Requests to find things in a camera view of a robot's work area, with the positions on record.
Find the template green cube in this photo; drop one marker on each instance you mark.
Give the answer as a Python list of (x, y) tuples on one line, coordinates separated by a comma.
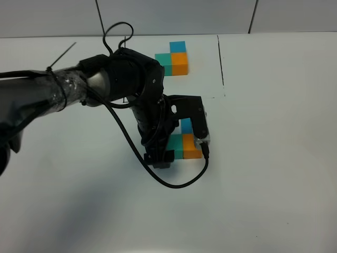
[(165, 60)]

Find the template blue cube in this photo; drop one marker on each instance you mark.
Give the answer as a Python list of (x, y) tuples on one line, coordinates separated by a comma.
[(178, 47)]

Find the template orange cube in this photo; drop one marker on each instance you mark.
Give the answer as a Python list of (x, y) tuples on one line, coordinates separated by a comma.
[(180, 64)]

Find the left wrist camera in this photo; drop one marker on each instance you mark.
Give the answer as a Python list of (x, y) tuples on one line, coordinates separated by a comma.
[(188, 107)]

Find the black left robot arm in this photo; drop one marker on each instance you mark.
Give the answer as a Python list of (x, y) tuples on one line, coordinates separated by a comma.
[(26, 95)]

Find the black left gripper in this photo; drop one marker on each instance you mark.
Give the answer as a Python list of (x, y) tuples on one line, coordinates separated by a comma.
[(154, 138)]

